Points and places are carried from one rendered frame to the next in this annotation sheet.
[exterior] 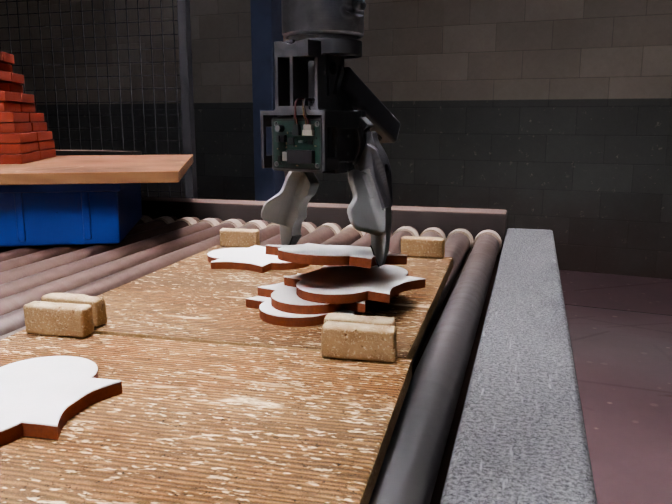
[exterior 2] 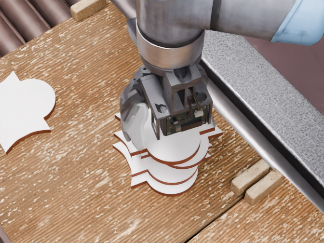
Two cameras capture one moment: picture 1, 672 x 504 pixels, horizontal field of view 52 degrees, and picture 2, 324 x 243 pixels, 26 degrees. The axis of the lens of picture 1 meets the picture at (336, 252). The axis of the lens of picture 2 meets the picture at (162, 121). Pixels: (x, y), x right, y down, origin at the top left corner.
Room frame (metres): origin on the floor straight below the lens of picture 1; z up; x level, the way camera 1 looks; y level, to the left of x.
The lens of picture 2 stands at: (0.37, 0.40, 1.82)
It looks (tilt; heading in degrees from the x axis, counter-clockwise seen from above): 59 degrees down; 307
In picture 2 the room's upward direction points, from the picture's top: straight up
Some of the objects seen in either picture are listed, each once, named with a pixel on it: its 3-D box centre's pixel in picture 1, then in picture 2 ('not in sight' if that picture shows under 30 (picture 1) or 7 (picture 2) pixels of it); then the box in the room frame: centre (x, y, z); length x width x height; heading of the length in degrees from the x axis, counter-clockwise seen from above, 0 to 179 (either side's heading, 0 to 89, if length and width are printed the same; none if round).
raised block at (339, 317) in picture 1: (359, 332); (249, 177); (0.54, -0.02, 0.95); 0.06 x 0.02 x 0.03; 75
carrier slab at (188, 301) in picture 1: (282, 290); (91, 140); (0.76, 0.06, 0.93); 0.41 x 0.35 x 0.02; 165
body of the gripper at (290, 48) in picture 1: (319, 109); (172, 80); (0.65, 0.02, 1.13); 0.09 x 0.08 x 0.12; 147
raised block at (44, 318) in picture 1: (58, 319); not in sight; (0.57, 0.24, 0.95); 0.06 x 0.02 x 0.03; 77
